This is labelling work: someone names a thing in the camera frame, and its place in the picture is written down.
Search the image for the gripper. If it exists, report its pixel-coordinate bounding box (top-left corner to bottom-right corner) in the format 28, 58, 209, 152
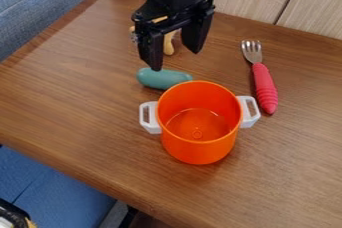
129, 0, 221, 72

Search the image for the green toy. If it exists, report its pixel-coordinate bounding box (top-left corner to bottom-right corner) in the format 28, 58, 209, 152
134, 67, 194, 91

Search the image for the wooden tool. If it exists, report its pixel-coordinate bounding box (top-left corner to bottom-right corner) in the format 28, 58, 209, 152
128, 15, 180, 57

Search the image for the orange pot with white handles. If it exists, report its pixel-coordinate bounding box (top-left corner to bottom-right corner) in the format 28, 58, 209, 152
137, 80, 262, 166

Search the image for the red-handled fork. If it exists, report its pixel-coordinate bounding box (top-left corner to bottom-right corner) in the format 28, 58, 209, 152
240, 39, 280, 116

